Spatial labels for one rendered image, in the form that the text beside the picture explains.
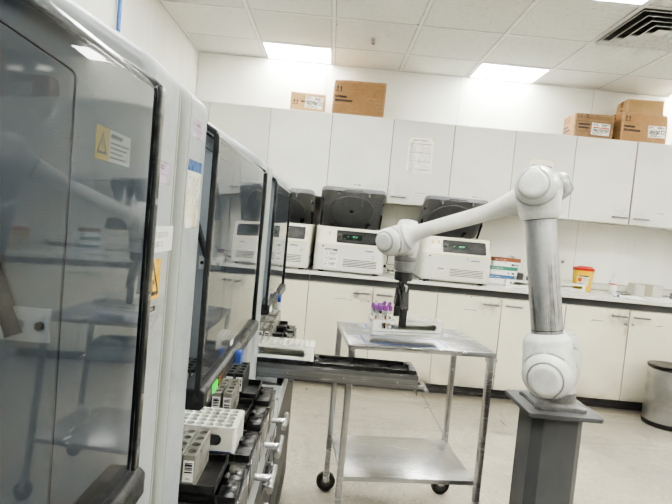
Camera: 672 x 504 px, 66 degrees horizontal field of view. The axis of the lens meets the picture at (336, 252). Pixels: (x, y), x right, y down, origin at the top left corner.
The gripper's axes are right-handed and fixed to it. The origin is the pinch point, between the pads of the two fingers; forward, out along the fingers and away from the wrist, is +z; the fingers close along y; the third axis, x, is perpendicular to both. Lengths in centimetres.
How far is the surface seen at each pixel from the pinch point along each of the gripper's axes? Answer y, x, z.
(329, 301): 193, 10, 23
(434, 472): -3, -21, 63
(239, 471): -115, 55, 9
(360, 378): -42.2, 21.5, 12.9
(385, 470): -3, 0, 63
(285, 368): -40, 46, 12
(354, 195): 213, -5, -63
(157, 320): -143, 65, -23
